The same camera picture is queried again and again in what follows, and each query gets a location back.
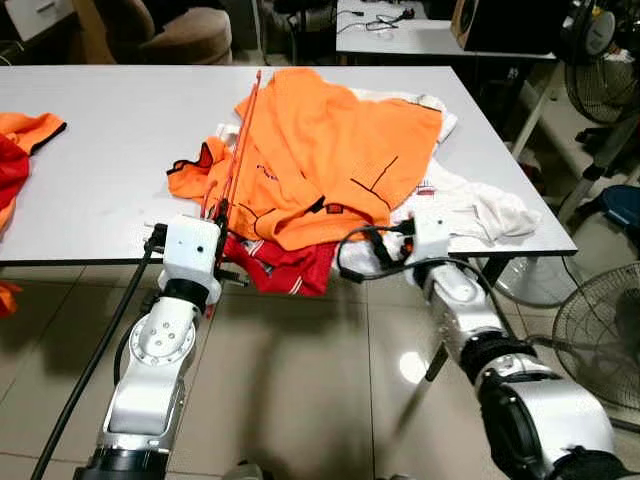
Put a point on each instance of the white table black legs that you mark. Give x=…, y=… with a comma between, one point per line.
x=100, y=150

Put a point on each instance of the dark blue round stool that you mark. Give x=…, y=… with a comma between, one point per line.
x=622, y=205

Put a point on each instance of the black floor fan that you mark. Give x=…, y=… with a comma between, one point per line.
x=600, y=340

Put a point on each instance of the red shirt white stripes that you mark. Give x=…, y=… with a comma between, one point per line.
x=290, y=270

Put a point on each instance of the black speaker box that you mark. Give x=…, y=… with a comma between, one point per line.
x=510, y=25

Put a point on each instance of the black standing fan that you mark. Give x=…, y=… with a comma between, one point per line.
x=600, y=60

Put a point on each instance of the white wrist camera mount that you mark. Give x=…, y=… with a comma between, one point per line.
x=190, y=250
x=430, y=235

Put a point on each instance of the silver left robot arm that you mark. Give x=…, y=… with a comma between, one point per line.
x=150, y=350

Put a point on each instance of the orange garment black trim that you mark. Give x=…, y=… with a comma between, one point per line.
x=30, y=128

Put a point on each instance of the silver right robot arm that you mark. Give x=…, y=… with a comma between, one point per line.
x=540, y=420

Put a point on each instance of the small white desk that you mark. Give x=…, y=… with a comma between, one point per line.
x=400, y=40

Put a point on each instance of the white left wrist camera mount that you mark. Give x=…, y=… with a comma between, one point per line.
x=190, y=250

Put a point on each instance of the red clothes hanger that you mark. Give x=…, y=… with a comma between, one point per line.
x=258, y=82

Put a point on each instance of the orange shirt black lines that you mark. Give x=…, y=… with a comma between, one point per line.
x=330, y=150

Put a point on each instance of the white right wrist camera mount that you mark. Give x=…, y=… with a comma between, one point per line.
x=430, y=235

